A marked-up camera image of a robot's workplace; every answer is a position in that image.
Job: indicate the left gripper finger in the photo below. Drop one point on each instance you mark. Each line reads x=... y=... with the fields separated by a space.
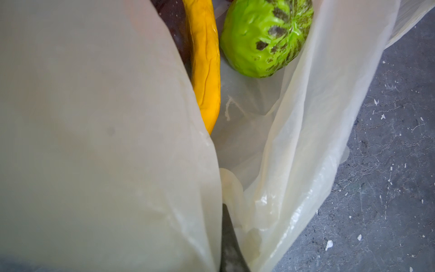
x=232 y=259

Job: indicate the translucent yellowish plastic bag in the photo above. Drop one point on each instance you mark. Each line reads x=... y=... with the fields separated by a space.
x=106 y=163

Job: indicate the yellow fake banana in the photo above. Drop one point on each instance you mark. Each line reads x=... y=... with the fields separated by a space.
x=205 y=59

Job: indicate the dark brown fake fruit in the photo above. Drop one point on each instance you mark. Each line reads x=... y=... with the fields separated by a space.
x=172 y=12

